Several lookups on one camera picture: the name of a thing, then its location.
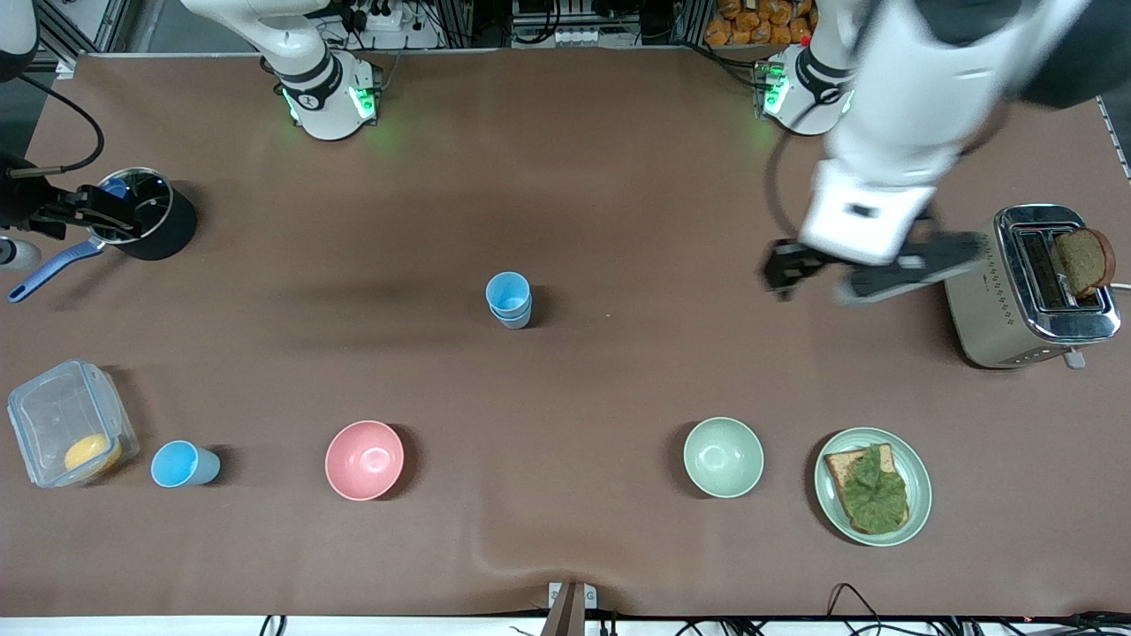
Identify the brown table cover sheet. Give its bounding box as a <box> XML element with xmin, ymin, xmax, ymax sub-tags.
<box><xmin>0</xmin><ymin>49</ymin><xmax>1131</xmax><ymax>619</ymax></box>

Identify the black left camera cable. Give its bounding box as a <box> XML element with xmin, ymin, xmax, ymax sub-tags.
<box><xmin>765</xmin><ymin>97</ymin><xmax>849</xmax><ymax>257</ymax></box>

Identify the dark brown toast slice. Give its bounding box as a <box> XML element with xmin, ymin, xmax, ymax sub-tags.
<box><xmin>1051</xmin><ymin>227</ymin><xmax>1117</xmax><ymax>299</ymax></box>

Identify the orange round food piece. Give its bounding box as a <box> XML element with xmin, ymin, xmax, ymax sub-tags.
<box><xmin>64</xmin><ymin>433</ymin><xmax>123</xmax><ymax>474</ymax></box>

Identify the white power strip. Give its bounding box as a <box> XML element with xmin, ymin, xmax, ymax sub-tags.
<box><xmin>352</xmin><ymin>0</ymin><xmax>418</xmax><ymax>33</ymax></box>

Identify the bag of orange pastries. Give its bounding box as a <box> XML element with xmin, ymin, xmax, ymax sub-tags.
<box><xmin>704</xmin><ymin>0</ymin><xmax>816</xmax><ymax>48</ymax></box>

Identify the black saucepan blue handle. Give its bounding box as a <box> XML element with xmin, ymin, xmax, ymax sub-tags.
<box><xmin>7</xmin><ymin>166</ymin><xmax>200</xmax><ymax>304</ymax></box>

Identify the black floor cable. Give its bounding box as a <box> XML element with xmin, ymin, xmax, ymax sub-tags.
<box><xmin>826</xmin><ymin>583</ymin><xmax>886</xmax><ymax>636</ymax></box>

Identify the light brown bread slice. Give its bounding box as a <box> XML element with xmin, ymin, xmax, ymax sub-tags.
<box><xmin>824</xmin><ymin>443</ymin><xmax>911</xmax><ymax>536</ymax></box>

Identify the pink bowl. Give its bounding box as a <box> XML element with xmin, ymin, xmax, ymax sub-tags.
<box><xmin>324</xmin><ymin>420</ymin><xmax>406</xmax><ymax>502</ymax></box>

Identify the green lettuce leaf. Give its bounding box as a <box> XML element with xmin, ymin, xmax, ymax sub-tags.
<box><xmin>839</xmin><ymin>444</ymin><xmax>909</xmax><ymax>534</ymax></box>

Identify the pale green bowl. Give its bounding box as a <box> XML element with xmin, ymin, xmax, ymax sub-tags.
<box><xmin>683</xmin><ymin>417</ymin><xmax>765</xmax><ymax>499</ymax></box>

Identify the metal table clamp bracket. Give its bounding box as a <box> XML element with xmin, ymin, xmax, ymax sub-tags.
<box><xmin>548</xmin><ymin>581</ymin><xmax>598</xmax><ymax>636</ymax></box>

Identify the pale green round plate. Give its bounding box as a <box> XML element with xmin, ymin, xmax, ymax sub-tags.
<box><xmin>814</xmin><ymin>428</ymin><xmax>933</xmax><ymax>547</ymax></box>

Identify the glass lid blue knob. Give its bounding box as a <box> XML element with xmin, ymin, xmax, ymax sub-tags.
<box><xmin>84</xmin><ymin>168</ymin><xmax>173</xmax><ymax>246</ymax></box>

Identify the beige and chrome toaster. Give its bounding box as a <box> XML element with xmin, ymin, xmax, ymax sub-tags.
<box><xmin>944</xmin><ymin>205</ymin><xmax>1123</xmax><ymax>370</ymax></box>

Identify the clear plastic food container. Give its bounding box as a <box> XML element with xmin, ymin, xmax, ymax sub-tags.
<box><xmin>7</xmin><ymin>359</ymin><xmax>140</xmax><ymax>488</ymax></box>

